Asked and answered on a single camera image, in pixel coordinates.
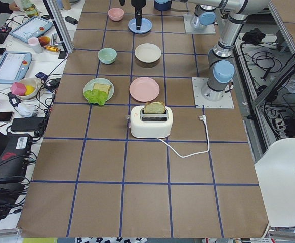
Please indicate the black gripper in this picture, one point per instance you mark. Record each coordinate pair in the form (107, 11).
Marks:
(137, 3)

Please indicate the pink plate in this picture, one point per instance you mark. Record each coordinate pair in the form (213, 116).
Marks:
(144, 89)

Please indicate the pink bowl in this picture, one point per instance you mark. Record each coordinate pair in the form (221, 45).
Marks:
(116, 14)

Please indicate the cream plate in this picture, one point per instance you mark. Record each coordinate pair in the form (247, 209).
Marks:
(147, 52)

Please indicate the green bowl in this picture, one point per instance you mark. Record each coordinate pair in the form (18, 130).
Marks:
(107, 55)

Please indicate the black power adapter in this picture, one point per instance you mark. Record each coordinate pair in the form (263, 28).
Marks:
(71, 20)

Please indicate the bread slice on plate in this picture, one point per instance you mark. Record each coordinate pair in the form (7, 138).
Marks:
(102, 87)

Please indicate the green plate with food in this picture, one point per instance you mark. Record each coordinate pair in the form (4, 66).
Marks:
(90, 84)

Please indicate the green lettuce leaf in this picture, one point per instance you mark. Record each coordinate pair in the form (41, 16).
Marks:
(96, 96)

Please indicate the bread slice in toaster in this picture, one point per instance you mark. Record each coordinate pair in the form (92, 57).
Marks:
(156, 107)

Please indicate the toy mango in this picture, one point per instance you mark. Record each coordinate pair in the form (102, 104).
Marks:
(44, 40)

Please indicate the teach pendant tablet far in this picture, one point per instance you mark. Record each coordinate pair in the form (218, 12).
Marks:
(34, 27)

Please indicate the teach pendant tablet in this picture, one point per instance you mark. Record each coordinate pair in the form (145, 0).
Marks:
(34, 27)
(14, 66)

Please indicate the pink cup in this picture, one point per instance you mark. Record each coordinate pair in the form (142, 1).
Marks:
(35, 44)

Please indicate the white toaster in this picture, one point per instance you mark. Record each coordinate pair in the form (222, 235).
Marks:
(149, 126)

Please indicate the teach pendant tablet near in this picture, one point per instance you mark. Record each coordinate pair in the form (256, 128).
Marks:
(14, 66)

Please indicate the white bowl with toys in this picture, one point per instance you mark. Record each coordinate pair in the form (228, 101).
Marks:
(25, 89)

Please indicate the black laptop bag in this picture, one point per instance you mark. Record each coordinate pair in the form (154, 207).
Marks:
(14, 152)

